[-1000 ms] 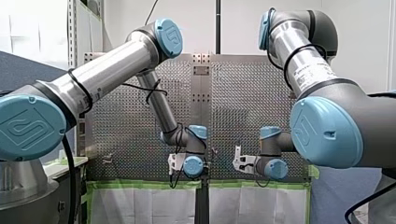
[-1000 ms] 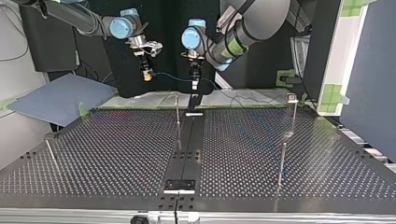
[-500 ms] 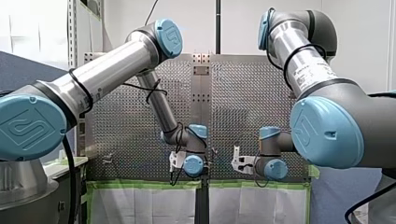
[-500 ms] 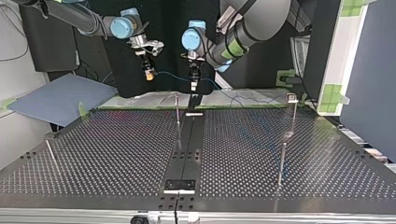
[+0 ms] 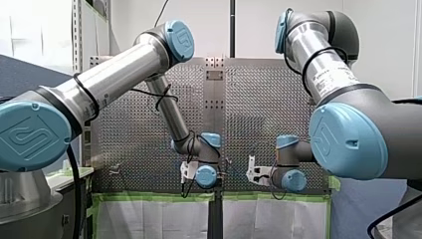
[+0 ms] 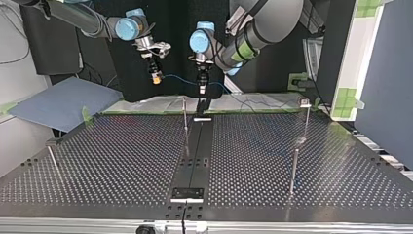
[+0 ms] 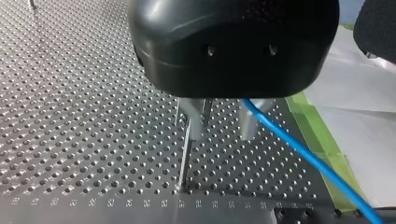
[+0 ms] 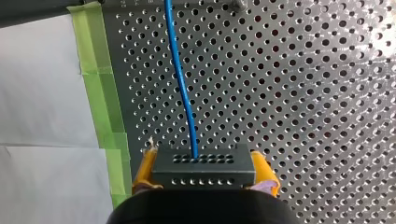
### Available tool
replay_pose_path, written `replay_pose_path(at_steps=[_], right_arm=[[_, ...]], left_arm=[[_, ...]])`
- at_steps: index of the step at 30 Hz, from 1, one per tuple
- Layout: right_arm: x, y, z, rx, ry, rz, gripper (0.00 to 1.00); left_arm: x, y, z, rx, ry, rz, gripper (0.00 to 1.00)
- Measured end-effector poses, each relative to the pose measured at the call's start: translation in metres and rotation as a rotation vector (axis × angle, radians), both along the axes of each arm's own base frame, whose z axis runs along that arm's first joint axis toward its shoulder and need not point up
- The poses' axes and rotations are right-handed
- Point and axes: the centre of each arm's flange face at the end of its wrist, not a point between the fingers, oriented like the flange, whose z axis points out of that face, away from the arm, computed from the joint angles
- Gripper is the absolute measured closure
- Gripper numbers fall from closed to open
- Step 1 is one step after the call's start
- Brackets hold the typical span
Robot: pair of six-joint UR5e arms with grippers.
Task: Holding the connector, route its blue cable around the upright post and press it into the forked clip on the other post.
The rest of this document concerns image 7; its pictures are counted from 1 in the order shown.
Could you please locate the black chair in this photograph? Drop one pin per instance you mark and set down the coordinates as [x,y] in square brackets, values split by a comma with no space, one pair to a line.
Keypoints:
[378,28]

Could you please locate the metal post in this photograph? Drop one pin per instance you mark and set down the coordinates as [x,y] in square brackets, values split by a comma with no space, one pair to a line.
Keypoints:
[185,155]

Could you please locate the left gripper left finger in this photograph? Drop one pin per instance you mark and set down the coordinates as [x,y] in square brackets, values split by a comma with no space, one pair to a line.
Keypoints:
[193,118]

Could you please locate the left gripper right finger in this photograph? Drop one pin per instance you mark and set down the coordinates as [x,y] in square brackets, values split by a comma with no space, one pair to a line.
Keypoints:
[247,124]

